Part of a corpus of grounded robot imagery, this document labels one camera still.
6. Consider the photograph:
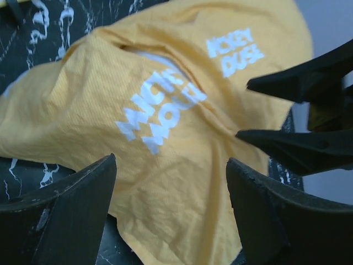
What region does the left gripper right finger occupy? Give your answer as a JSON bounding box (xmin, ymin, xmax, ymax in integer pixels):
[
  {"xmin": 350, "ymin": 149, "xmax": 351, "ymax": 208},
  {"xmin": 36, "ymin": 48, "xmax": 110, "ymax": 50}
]
[{"xmin": 226, "ymin": 158, "xmax": 352, "ymax": 264}]

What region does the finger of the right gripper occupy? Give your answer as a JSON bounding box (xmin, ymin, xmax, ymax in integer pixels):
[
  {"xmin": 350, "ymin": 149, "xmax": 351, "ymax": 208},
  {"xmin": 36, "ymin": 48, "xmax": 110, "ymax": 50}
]
[
  {"xmin": 246, "ymin": 40, "xmax": 353, "ymax": 104},
  {"xmin": 236, "ymin": 129, "xmax": 352, "ymax": 176}
]

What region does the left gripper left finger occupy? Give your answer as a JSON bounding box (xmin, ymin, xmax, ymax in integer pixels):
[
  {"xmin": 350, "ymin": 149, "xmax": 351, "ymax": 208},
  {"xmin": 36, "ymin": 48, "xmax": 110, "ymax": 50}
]
[{"xmin": 1, "ymin": 155, "xmax": 116, "ymax": 264}]

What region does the orange and blue pillowcase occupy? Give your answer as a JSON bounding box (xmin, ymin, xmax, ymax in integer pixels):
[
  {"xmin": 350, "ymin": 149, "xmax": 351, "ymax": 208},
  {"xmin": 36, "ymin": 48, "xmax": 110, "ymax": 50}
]
[{"xmin": 1, "ymin": 1, "xmax": 312, "ymax": 264}]

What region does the white pillow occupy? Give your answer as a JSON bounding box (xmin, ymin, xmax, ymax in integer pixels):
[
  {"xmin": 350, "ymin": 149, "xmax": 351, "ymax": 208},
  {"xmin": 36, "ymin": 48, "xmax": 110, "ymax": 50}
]
[{"xmin": 124, "ymin": 47, "xmax": 192, "ymax": 83}]

